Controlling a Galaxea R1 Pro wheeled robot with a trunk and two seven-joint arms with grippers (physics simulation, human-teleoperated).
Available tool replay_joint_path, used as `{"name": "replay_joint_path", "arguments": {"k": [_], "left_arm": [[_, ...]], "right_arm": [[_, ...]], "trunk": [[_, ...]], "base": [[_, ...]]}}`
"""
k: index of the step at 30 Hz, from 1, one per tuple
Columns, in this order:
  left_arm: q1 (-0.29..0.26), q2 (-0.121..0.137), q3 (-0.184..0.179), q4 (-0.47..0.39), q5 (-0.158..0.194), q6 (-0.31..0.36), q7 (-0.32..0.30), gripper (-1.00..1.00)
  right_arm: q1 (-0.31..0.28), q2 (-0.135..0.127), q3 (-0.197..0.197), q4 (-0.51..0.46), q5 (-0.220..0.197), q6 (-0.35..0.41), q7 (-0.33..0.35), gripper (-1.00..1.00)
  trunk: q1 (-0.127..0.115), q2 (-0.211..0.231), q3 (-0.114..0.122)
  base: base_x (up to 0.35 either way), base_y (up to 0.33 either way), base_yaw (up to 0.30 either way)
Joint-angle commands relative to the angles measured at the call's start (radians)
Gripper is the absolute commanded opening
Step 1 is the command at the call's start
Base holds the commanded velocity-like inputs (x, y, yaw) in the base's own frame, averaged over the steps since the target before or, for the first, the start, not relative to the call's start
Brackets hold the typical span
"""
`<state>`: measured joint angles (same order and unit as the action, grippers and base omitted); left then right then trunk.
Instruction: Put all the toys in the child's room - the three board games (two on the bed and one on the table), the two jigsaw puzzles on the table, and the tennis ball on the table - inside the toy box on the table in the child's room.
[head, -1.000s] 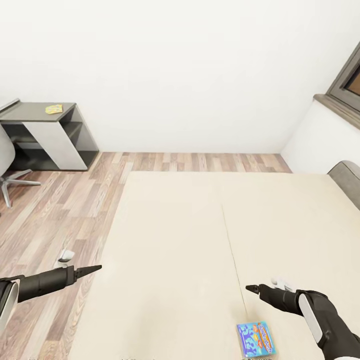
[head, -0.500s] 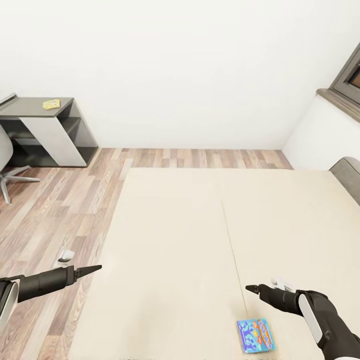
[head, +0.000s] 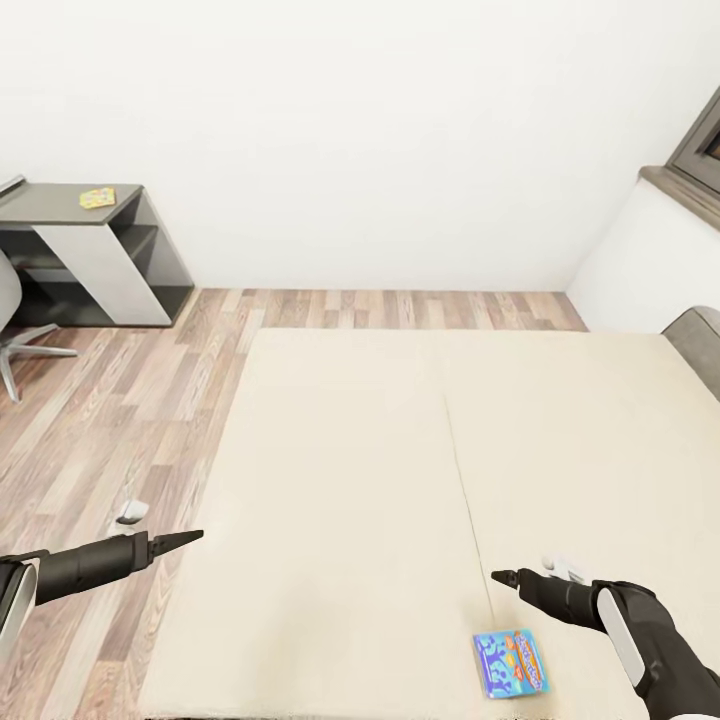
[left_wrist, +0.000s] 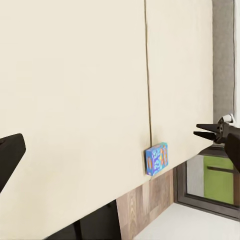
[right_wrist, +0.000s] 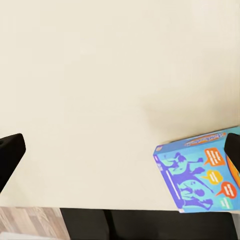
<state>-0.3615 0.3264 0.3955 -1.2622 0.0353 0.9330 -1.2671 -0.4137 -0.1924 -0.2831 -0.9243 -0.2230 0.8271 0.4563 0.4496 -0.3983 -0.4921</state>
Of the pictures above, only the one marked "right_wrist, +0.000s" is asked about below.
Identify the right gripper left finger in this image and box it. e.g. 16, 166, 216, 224
0, 133, 26, 193

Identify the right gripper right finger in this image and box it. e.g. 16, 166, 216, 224
224, 133, 240, 173

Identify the board game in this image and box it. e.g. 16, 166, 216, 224
153, 126, 240, 214

